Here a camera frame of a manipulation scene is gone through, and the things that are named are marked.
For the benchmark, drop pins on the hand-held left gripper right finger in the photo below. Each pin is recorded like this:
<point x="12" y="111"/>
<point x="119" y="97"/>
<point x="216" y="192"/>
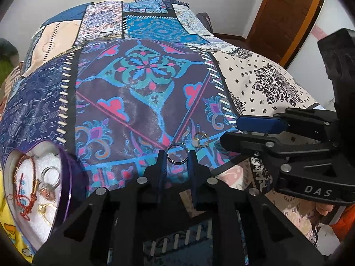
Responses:
<point x="193" y="169"/>

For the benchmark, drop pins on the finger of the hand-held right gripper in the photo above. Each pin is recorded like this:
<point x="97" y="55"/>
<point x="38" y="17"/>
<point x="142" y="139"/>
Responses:
<point x="258" y="124"/>
<point x="249" y="142"/>

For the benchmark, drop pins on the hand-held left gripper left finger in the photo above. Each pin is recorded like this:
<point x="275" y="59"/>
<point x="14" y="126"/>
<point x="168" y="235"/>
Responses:
<point x="163" y="166"/>

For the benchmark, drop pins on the purple heart-shaped tin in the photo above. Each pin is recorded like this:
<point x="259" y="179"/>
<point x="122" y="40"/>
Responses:
<point x="36" y="227"/>

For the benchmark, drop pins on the person's right hand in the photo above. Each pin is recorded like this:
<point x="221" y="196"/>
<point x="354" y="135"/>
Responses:
<point x="324" y="209"/>

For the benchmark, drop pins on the patchwork printed bedspread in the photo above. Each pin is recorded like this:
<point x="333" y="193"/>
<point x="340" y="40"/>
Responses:
<point x="138" y="94"/>

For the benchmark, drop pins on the brown wooden door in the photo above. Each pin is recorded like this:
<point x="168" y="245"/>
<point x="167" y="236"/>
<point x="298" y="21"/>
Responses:
<point x="283" y="13"/>

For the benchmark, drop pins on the grey bag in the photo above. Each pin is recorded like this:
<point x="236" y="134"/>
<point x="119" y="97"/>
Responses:
<point x="205" y="22"/>

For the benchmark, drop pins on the yellow cloth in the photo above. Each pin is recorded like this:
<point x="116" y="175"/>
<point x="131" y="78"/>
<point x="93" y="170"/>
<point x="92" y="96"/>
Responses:
<point x="11" y="235"/>

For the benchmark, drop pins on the grey cloth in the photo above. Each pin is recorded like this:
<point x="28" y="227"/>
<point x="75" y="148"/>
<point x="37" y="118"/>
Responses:
<point x="7" y="47"/>

